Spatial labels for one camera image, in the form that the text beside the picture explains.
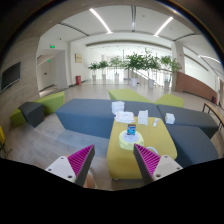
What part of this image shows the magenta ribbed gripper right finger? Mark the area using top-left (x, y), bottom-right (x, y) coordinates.
top-left (133, 144), bottom-right (182, 184)

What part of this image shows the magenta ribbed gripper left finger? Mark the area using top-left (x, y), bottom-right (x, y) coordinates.
top-left (46, 145), bottom-right (95, 186)

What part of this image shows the white charger adapter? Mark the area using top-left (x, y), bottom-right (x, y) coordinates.
top-left (153, 118), bottom-right (159, 127)

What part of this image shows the yellow-green ottoman table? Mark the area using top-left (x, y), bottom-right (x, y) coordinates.
top-left (106, 116), bottom-right (178, 181)

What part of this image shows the small blue box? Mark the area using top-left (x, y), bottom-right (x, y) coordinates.
top-left (127, 124), bottom-right (136, 135)

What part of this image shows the white square box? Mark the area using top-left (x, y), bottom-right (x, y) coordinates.
top-left (165, 113), bottom-right (175, 124)

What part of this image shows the white tissue pack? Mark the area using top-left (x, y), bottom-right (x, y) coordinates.
top-left (138, 110), bottom-right (148, 125)

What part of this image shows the large blue-grey sofa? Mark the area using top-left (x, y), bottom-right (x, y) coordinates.
top-left (54, 97), bottom-right (220, 169)

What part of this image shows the white folded cloth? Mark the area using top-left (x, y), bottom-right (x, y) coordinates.
top-left (115, 111), bottom-right (135, 123)

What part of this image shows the lime green bench left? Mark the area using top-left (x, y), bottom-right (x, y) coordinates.
top-left (10, 92), bottom-right (65, 126)

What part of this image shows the dark grey angular stool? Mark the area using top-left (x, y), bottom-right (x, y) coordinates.
top-left (19, 102), bottom-right (44, 127)

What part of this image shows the white carton on sofa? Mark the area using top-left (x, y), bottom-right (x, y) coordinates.
top-left (112, 101), bottom-right (125, 114)

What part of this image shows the lime green sofa back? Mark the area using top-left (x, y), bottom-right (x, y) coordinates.
top-left (108, 89), bottom-right (184, 108)

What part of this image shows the red fire extinguisher box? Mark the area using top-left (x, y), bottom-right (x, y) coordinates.
top-left (76, 76), bottom-right (81, 85)

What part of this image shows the potted green tree centre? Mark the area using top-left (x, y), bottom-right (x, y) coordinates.
top-left (124, 53), bottom-right (145, 87)

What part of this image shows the white cable loop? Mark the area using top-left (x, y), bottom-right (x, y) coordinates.
top-left (145, 145), bottom-right (160, 155)

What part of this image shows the wooden bench with black frame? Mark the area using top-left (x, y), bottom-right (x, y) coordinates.
top-left (202, 102), bottom-right (224, 131)

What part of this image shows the wall mounted black television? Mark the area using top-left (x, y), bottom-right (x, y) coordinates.
top-left (1, 62), bottom-right (21, 91)

